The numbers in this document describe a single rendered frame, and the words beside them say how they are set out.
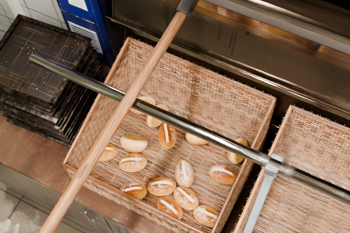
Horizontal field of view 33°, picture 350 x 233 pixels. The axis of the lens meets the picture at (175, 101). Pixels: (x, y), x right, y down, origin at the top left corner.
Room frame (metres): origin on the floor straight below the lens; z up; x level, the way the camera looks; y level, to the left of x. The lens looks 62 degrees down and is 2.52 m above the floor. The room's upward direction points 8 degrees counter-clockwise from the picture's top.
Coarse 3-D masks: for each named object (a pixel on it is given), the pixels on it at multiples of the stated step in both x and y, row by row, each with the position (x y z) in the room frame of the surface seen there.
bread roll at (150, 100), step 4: (140, 96) 1.04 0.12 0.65; (144, 96) 1.04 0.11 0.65; (148, 96) 1.04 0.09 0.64; (144, 100) 1.02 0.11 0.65; (148, 100) 1.02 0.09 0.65; (152, 100) 1.02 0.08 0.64; (152, 104) 1.01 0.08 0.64; (132, 108) 1.00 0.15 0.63; (136, 112) 0.99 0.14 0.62; (140, 112) 0.99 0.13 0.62
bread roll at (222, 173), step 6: (210, 168) 0.74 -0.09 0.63; (216, 168) 0.73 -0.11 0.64; (222, 168) 0.72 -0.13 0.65; (228, 168) 0.72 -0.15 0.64; (210, 174) 0.72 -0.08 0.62; (216, 174) 0.71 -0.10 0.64; (222, 174) 0.70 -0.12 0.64; (228, 174) 0.70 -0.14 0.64; (234, 174) 0.70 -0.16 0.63; (216, 180) 0.69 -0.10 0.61; (222, 180) 0.69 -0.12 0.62; (228, 180) 0.68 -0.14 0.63
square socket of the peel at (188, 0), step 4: (184, 0) 1.00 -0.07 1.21; (188, 0) 1.00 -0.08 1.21; (192, 0) 1.00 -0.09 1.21; (196, 0) 1.01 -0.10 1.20; (180, 4) 0.99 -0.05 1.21; (184, 4) 0.99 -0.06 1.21; (188, 4) 0.99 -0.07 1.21; (192, 4) 0.99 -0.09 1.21; (196, 4) 1.01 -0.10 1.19; (180, 8) 0.98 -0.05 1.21; (184, 8) 0.98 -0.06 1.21; (188, 8) 0.98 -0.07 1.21; (192, 8) 0.99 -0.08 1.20; (184, 12) 0.97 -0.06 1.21; (188, 12) 0.97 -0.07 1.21; (188, 16) 0.97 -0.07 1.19
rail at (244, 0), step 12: (228, 0) 0.82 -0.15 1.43; (240, 0) 0.81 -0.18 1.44; (252, 0) 0.80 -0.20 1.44; (264, 12) 0.77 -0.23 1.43; (276, 12) 0.76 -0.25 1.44; (288, 12) 0.75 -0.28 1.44; (300, 24) 0.72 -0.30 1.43; (312, 24) 0.71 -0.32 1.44; (324, 24) 0.71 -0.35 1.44; (336, 36) 0.68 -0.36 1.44; (348, 36) 0.67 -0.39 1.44
